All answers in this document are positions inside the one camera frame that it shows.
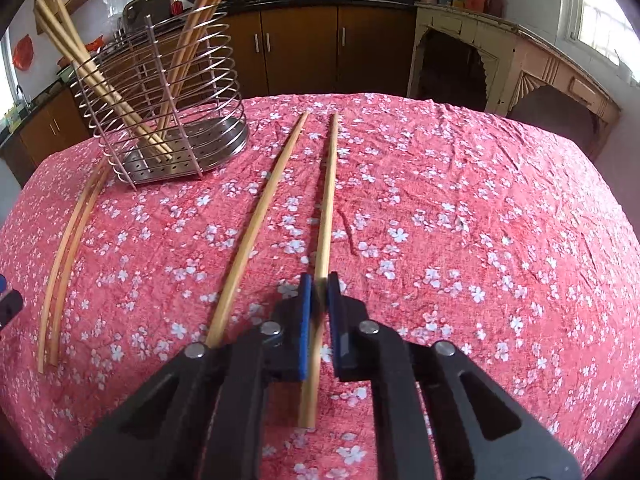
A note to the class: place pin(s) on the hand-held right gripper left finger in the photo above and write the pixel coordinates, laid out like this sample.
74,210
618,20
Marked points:
304,330

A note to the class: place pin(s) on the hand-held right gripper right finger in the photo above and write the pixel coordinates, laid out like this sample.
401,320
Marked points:
337,340

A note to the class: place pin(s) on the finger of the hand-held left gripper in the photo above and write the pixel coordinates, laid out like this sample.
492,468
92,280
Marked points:
9,307

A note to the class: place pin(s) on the red floral tablecloth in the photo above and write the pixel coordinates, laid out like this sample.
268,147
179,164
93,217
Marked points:
450,260

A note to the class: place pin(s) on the yellow detergent bottle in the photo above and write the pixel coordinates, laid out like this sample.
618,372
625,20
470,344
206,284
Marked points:
11,117

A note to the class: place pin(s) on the kitchen faucet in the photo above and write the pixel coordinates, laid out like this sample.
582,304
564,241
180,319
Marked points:
20,95

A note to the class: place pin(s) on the green basin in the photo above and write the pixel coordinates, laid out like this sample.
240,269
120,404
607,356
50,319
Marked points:
66,74

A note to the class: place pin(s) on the hanging red plastic bag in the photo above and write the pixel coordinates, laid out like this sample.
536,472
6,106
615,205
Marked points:
22,51

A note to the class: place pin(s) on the wooden base cabinets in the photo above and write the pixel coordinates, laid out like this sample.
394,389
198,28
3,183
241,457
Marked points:
310,50

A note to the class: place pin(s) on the red plastic basin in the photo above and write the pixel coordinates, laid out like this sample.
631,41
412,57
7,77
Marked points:
95,40

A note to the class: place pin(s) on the dark cutting board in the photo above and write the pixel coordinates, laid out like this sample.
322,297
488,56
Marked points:
150,7

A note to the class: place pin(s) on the cream wooden side table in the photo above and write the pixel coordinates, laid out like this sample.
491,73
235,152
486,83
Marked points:
520,60

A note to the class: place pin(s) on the small red bottle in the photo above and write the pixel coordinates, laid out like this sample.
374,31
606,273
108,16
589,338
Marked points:
177,6

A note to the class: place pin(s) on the large sliding window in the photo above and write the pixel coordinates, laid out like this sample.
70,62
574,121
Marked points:
607,20

